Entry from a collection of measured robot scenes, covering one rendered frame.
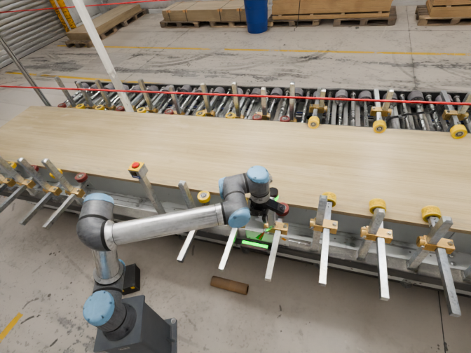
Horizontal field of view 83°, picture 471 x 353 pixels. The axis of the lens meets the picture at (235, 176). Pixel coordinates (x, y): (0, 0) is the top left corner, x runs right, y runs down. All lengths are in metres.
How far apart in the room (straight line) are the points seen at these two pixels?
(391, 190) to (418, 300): 1.01
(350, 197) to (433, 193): 0.45
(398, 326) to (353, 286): 0.36
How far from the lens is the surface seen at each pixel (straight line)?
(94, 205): 1.20
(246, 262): 2.42
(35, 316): 3.00
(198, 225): 1.03
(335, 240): 1.83
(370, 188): 1.76
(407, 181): 1.87
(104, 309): 1.60
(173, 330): 2.34
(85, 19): 2.54
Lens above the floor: 2.17
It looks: 46 degrees down
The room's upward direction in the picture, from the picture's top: 10 degrees counter-clockwise
